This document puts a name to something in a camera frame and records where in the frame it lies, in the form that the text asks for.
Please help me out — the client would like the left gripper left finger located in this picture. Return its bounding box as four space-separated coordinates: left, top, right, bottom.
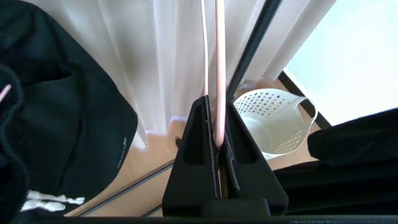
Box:
161 95 219 218

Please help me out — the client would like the black garment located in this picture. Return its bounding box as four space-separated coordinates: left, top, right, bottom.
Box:
272 107 398 216
0 0 139 222

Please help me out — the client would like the black clothes rack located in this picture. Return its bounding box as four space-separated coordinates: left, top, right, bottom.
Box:
79 0 283 218

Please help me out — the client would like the white laundry basket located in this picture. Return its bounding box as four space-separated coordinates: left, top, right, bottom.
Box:
233 88 319 161

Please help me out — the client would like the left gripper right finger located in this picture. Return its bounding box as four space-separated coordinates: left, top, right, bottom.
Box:
221 102 289 217

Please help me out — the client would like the pink clothes hanger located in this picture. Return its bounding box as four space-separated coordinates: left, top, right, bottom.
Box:
200 0 227 149
0 83 12 104

